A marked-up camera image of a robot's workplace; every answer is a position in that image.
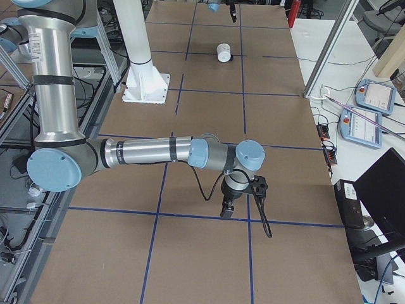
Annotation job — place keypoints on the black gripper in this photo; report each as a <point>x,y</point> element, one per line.
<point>233,14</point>
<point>228,193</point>

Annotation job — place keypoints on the red cylinder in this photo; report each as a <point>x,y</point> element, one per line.
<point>294,8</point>

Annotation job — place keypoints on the black box device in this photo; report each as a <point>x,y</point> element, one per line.
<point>348,204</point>

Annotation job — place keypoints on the black laptop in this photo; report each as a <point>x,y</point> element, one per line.
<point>381,190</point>

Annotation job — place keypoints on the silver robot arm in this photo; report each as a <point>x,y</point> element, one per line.
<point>63,155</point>
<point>214,5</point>

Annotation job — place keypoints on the blue teach pendant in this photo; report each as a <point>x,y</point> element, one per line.
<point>376,96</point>
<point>356,129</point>

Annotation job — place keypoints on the near blue teach pendant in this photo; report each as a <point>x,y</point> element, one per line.
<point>356,129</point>

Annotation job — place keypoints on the white pillar with base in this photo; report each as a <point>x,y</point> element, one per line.
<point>144,83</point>

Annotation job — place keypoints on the aluminium frame post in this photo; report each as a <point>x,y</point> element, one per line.
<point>338,27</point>

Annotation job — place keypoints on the orange circuit board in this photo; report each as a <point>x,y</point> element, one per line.
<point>323,131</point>
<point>330,155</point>

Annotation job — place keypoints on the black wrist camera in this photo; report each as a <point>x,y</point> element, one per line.
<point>260,187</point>

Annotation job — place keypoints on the far blue teach pendant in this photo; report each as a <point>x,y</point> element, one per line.
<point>376,96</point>

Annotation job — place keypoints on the white smiley mug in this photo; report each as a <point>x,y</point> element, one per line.
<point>224,54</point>

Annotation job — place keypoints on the wooden beam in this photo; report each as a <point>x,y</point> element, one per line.
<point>392,57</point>

